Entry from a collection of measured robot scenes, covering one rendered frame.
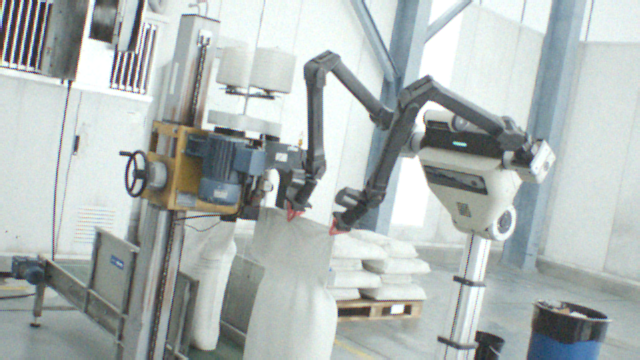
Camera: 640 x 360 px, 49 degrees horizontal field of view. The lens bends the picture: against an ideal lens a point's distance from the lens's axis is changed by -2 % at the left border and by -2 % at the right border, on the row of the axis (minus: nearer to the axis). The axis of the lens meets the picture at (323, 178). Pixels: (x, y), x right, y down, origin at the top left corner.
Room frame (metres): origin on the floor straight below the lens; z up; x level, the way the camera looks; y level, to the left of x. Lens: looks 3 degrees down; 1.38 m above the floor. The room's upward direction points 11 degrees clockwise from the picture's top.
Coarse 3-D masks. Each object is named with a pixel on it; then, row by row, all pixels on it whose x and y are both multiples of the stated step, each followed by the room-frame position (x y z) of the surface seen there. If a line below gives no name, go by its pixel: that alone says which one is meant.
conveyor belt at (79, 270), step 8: (64, 264) 4.15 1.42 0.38; (72, 264) 4.19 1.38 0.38; (80, 264) 4.23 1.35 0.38; (88, 264) 4.28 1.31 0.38; (72, 272) 4.00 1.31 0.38; (80, 272) 4.04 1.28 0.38; (88, 272) 4.08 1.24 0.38; (80, 280) 3.86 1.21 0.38; (224, 336) 3.35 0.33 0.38; (216, 344) 3.21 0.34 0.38; (224, 344) 3.23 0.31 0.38; (232, 344) 3.25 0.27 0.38; (192, 352) 3.03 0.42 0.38; (200, 352) 3.05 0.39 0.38; (208, 352) 3.07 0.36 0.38; (216, 352) 3.09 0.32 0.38; (224, 352) 3.12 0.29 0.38; (232, 352) 3.14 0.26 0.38; (240, 352) 3.16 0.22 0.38
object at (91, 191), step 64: (0, 0) 4.78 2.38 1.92; (0, 64) 4.75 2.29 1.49; (128, 64) 5.41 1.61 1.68; (0, 128) 4.79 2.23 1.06; (64, 128) 5.08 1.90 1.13; (128, 128) 5.41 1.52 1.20; (0, 192) 4.83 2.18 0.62; (64, 192) 5.13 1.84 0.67; (0, 256) 4.91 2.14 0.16; (64, 256) 5.19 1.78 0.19
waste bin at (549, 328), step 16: (544, 304) 4.49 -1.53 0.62; (560, 304) 4.53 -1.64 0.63; (576, 304) 4.52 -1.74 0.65; (544, 320) 4.19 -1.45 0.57; (560, 320) 4.12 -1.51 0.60; (576, 320) 4.08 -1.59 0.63; (592, 320) 4.07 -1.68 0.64; (608, 320) 4.15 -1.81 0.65; (544, 336) 4.18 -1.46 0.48; (560, 336) 4.12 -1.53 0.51; (576, 336) 4.09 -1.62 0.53; (592, 336) 4.11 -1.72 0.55; (528, 352) 4.31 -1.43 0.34; (544, 352) 4.17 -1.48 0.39; (560, 352) 4.12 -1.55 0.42; (576, 352) 4.10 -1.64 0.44; (592, 352) 4.13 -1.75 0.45
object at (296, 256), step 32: (256, 224) 2.93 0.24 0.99; (288, 224) 2.84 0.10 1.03; (320, 224) 2.65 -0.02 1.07; (256, 256) 2.93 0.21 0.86; (288, 256) 2.81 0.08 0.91; (320, 256) 2.63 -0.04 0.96; (288, 288) 2.67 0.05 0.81; (320, 288) 2.60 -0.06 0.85; (256, 320) 2.77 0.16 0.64; (288, 320) 2.62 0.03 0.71; (320, 320) 2.57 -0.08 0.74; (256, 352) 2.73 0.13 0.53; (288, 352) 2.59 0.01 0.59; (320, 352) 2.57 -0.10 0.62
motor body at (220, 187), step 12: (216, 144) 2.57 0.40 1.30; (228, 144) 2.57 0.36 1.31; (240, 144) 2.59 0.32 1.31; (204, 156) 2.60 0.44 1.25; (216, 156) 2.56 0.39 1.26; (228, 156) 2.56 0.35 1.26; (204, 168) 2.59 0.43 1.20; (216, 168) 2.57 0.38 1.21; (228, 168) 2.57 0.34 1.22; (204, 180) 2.57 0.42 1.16; (216, 180) 2.57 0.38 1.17; (228, 180) 2.57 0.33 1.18; (204, 192) 2.57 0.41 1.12; (216, 192) 2.55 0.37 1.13; (228, 192) 2.57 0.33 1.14; (216, 204) 2.57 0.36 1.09; (228, 204) 2.58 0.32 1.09
